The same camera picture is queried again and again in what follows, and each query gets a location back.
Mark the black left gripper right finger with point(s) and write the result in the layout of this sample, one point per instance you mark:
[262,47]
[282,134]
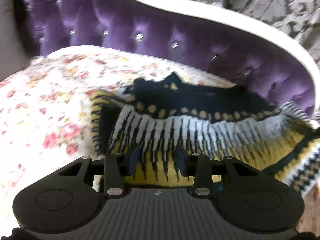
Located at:
[199,167]

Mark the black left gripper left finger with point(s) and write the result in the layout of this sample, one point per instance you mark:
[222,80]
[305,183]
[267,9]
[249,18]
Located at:
[118,166]

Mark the yellow black white knit sweater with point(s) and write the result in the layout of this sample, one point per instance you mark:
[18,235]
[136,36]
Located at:
[216,122]

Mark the floral bedspread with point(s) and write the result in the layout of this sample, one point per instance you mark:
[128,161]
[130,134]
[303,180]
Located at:
[52,178]

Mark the purple tufted velvet headboard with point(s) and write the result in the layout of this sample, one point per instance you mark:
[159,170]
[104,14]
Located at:
[231,45]

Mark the grey pillow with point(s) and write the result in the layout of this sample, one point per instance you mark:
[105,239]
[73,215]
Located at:
[15,37]

